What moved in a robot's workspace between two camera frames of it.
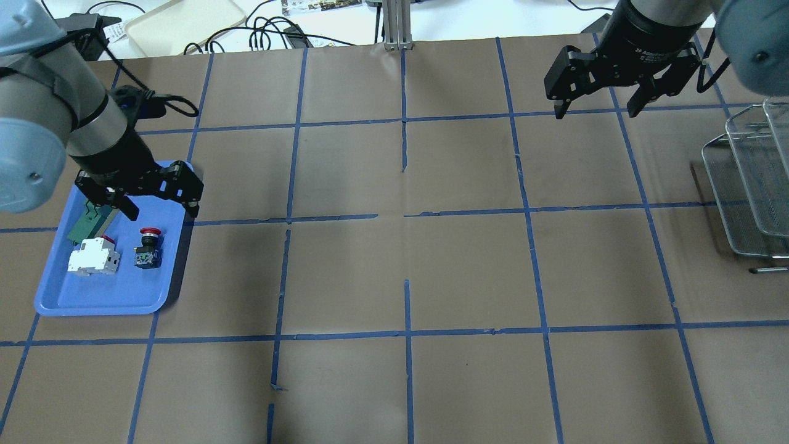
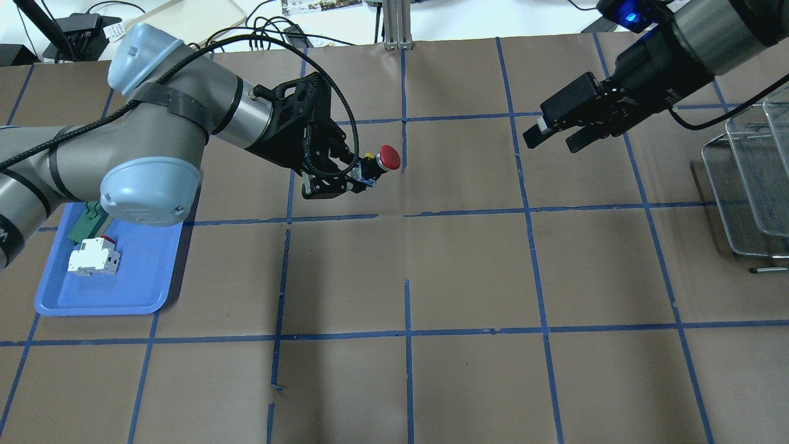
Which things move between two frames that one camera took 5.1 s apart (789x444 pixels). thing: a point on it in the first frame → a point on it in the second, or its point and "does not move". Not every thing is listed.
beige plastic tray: x=179 y=26 does not move
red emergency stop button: x=150 y=254 → x=372 y=167
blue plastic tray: x=130 y=291 does not move
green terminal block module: x=89 y=221 does not move
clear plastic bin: x=748 y=169 does not move
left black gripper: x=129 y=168 → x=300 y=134
